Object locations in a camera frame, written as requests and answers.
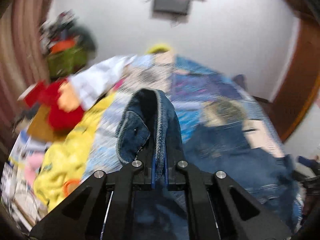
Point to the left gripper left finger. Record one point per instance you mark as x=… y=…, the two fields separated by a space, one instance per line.
x=132 y=177

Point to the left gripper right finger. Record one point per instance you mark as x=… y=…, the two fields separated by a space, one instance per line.
x=181 y=175

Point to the blue denim jacket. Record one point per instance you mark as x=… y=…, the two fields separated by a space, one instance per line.
x=148 y=115

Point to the wooden door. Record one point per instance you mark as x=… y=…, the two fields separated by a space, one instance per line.
x=301 y=83

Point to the yellow fleece blanket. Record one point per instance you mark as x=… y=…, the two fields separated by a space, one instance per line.
x=66 y=161

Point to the pink neck pillow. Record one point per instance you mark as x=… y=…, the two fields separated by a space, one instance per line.
x=32 y=166

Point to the red plush toy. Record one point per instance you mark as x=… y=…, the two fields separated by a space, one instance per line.
x=65 y=110

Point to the grey purple backpack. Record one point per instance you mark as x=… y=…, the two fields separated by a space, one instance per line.
x=240 y=80

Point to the patchwork blue bedspread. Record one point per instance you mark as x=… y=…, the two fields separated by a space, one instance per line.
x=216 y=98

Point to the white shirt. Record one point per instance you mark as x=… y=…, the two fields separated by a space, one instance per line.
x=95 y=81

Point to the red box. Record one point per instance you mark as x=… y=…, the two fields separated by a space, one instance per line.
x=30 y=96

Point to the green storage box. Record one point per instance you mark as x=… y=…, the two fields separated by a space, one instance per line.
x=66 y=62

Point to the yellow headboard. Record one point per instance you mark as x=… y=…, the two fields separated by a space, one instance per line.
x=158 y=48

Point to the striped red gold curtain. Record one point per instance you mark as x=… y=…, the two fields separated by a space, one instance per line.
x=22 y=62

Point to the orange box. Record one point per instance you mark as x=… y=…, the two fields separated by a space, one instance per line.
x=62 y=46

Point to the small black wall monitor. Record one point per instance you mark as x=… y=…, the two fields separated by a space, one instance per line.
x=178 y=7

